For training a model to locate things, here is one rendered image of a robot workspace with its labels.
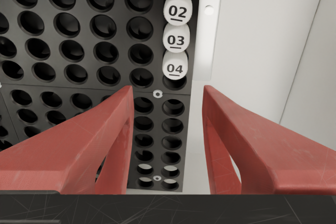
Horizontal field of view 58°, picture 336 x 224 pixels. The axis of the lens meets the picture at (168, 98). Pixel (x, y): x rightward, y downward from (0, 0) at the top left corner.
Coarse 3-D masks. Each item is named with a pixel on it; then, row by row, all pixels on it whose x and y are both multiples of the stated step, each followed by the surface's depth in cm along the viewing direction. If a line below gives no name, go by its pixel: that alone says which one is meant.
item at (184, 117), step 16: (160, 0) 14; (192, 0) 14; (160, 16) 14; (192, 16) 14; (160, 32) 15; (192, 32) 15; (160, 48) 15; (192, 48) 15; (160, 64) 16; (192, 64) 16; (160, 80) 16; (176, 96) 17; (160, 112) 18; (176, 112) 18; (160, 128) 19; (176, 128) 19; (160, 144) 19; (176, 144) 20; (160, 160) 20; (176, 160) 20; (160, 176) 21; (176, 176) 21
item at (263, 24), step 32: (224, 0) 20; (256, 0) 20; (288, 0) 20; (224, 32) 21; (256, 32) 21; (288, 32) 21; (224, 64) 23; (256, 64) 23; (288, 64) 22; (192, 96) 25; (256, 96) 24; (192, 128) 27; (192, 160) 28; (128, 192) 25; (160, 192) 25; (192, 192) 25
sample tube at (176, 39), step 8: (168, 24) 14; (184, 24) 14; (168, 32) 13; (176, 32) 13; (184, 32) 13; (168, 40) 14; (176, 40) 14; (184, 40) 14; (168, 48) 14; (176, 48) 14; (184, 48) 14
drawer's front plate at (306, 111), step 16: (320, 0) 20; (320, 16) 19; (320, 32) 19; (304, 48) 22; (320, 48) 19; (304, 64) 21; (320, 64) 19; (304, 80) 21; (320, 80) 19; (288, 96) 24; (304, 96) 21; (320, 96) 19; (288, 112) 24; (304, 112) 21; (320, 112) 19; (288, 128) 24; (304, 128) 21; (320, 128) 18
